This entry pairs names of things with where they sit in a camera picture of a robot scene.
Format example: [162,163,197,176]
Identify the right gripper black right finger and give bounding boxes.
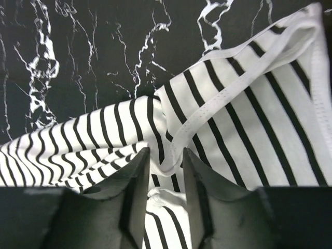
[183,148,279,248]

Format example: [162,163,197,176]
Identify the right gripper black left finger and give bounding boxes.
[42,147,150,248]

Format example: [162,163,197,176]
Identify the black white striped tank top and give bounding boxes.
[1,3,331,248]

